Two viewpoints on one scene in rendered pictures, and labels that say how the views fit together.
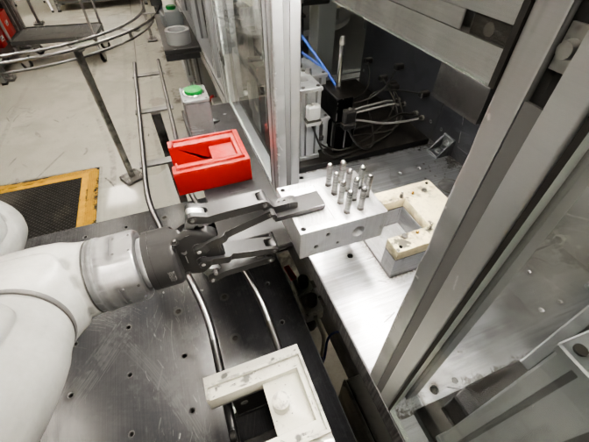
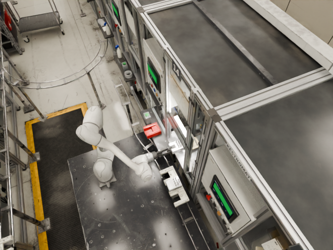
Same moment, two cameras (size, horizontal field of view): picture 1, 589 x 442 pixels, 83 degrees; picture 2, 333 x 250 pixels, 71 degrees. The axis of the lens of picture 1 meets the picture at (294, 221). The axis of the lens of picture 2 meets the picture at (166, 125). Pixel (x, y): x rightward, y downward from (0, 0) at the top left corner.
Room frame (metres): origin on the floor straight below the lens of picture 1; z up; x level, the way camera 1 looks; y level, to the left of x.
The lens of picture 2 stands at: (-0.74, 0.07, 3.00)
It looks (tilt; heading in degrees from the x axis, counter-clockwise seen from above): 56 degrees down; 358
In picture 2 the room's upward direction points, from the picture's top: 2 degrees counter-clockwise
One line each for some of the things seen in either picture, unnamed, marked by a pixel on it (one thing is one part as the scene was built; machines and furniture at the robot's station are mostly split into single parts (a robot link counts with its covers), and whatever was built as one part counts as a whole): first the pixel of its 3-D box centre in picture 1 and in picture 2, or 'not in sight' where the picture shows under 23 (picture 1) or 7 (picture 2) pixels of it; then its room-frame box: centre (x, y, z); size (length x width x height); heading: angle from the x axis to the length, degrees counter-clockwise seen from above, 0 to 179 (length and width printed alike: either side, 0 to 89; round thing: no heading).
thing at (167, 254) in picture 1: (185, 251); (156, 154); (0.27, 0.14, 1.03); 0.09 x 0.07 x 0.08; 110
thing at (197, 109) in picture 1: (202, 114); (148, 117); (0.74, 0.22, 0.97); 0.08 x 0.08 x 0.12; 21
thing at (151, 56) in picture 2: not in sight; (166, 71); (0.76, 0.01, 1.60); 0.42 x 0.29 x 0.46; 21
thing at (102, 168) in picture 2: not in sight; (102, 169); (0.23, 0.69, 0.85); 0.18 x 0.16 x 0.22; 174
